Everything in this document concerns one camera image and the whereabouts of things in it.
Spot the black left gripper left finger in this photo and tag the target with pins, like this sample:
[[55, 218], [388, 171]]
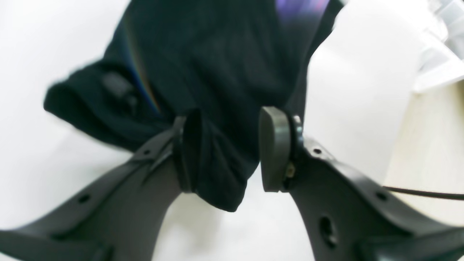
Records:
[[117, 217]]

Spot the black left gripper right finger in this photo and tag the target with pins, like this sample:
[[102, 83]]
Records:
[[347, 216]]

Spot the black T-shirt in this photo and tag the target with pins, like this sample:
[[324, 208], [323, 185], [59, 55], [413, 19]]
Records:
[[227, 58]]

